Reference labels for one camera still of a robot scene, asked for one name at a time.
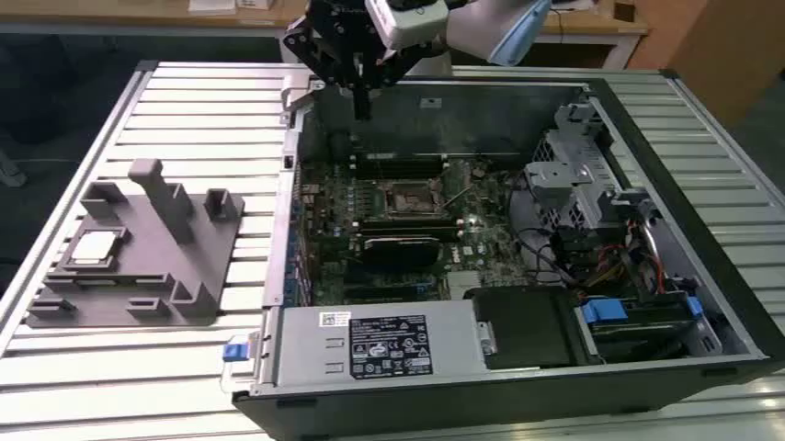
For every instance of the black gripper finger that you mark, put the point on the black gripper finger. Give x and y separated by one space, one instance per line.
386 69
313 50

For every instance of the thin metal locking lever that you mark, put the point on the thin metal locking lever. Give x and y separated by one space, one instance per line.
382 168
458 196

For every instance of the silver CPU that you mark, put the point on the silver CPU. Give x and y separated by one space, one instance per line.
95 248

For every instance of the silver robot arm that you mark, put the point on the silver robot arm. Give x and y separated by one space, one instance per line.
472 27

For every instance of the CPU socket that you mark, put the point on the CPU socket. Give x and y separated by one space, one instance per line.
414 203

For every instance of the white box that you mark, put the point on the white box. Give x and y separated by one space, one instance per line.
254 3
211 5

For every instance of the wooden desk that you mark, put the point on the wooden desk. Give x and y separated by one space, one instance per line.
154 16

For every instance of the green motherboard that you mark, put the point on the green motherboard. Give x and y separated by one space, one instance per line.
497 220

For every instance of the grey metal drive cage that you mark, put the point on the grey metal drive cage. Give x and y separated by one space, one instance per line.
571 174

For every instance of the black graphics card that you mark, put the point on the black graphics card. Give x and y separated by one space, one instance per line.
398 252

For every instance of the small brown box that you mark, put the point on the small brown box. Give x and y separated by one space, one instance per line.
625 11

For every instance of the black expansion slot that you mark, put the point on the black expansion slot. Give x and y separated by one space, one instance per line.
381 291

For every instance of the small silver heatsink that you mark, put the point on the small silver heatsink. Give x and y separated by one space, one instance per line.
464 285

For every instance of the grey parts rack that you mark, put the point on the grey parts rack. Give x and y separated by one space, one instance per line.
154 266

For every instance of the wooden cabinet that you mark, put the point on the wooden cabinet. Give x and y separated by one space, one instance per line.
724 46

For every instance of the grey metal stand foot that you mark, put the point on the grey metal stand foot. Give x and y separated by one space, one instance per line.
12 172

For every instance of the silver power supply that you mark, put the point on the silver power supply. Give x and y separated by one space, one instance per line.
306 340

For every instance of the black plastic shroud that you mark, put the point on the black plastic shroud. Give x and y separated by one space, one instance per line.
528 326

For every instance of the blue disk carrier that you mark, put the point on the blue disk carrier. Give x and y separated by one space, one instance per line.
604 312

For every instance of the blue case latch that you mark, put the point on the blue case latch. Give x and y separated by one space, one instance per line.
234 353

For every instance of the black hard disk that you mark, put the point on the black hard disk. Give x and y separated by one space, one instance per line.
644 335

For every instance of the black PC case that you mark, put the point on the black PC case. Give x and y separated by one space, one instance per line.
429 413

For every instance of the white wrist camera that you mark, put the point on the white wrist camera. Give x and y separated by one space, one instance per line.
412 23

